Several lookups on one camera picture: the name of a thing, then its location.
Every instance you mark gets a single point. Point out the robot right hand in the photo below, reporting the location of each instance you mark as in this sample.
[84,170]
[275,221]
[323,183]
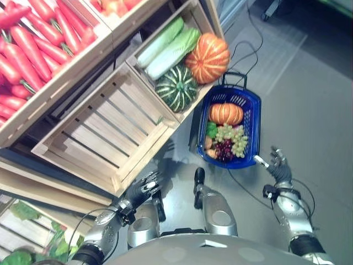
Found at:
[281,171]

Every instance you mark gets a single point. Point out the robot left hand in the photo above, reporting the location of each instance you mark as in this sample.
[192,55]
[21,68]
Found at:
[138,191]

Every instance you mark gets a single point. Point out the robot left arm silver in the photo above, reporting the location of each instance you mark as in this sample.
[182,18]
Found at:
[104,232]

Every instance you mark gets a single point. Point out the robot right arm silver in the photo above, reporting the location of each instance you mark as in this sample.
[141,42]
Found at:
[296,212]

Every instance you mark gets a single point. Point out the blue plastic shopping basket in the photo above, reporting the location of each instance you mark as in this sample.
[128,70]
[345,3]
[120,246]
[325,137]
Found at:
[255,116]

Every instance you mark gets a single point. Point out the robot left leg silver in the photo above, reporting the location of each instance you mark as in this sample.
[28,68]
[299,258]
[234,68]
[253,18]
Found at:
[143,226]

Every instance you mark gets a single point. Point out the robot leg silver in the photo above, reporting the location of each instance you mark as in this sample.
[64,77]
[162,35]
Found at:
[219,212]
[143,226]

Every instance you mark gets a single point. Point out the green grape bunch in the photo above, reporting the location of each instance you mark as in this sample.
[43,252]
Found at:
[234,138]

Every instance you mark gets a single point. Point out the purple grape bunch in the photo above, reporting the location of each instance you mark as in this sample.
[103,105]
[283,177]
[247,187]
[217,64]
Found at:
[224,149]

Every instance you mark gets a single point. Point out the small orange fruit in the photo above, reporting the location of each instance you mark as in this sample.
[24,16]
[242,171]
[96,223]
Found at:
[211,153]
[208,142]

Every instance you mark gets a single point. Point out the robot right leg silver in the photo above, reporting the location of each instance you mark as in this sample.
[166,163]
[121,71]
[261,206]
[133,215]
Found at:
[219,212]

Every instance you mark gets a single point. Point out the empty wooden crate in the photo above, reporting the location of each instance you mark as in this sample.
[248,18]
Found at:
[110,121]

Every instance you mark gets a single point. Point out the small orange pumpkin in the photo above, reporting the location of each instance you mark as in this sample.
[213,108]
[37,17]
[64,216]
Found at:
[226,113]

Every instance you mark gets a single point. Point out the green leafy vegetable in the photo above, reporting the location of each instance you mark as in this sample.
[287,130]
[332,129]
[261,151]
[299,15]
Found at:
[211,129]

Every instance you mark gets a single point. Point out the robot torso silver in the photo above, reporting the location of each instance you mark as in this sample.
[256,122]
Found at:
[209,252]

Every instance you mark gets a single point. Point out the green leafy greens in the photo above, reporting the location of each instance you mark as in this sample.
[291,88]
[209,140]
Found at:
[59,245]

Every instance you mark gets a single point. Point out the light wooden shelf board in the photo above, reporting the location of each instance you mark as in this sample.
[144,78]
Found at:
[41,187]

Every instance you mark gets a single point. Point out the green striped pumpkin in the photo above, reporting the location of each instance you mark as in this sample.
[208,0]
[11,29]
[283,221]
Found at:
[176,88]

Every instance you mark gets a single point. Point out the wooden crate with greens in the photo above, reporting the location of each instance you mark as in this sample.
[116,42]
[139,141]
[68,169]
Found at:
[22,229]

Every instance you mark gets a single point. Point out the wooden crate with carrots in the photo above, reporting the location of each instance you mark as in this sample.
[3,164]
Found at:
[66,82]

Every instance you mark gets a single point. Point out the large orange pumpkin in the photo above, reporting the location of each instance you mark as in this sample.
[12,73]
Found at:
[208,58]

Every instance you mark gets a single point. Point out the napa cabbage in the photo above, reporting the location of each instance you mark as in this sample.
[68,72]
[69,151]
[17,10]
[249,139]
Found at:
[173,55]
[161,42]

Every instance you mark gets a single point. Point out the red carrot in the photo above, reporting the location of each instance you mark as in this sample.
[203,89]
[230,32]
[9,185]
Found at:
[75,16]
[5,111]
[11,102]
[44,27]
[23,66]
[41,8]
[9,70]
[13,15]
[51,49]
[67,30]
[51,63]
[20,91]
[30,51]

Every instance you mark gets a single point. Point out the cart leg with caster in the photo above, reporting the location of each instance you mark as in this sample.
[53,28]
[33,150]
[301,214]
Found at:
[271,7]

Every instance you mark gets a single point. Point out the wooden crate with tomatoes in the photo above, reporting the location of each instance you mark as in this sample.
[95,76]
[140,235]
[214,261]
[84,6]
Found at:
[132,20]

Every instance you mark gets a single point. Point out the wooden crate with pumpkins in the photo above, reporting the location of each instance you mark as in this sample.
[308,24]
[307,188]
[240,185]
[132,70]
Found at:
[193,11]

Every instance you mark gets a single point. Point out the red tomato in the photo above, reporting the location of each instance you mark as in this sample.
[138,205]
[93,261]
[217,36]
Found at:
[131,4]
[111,7]

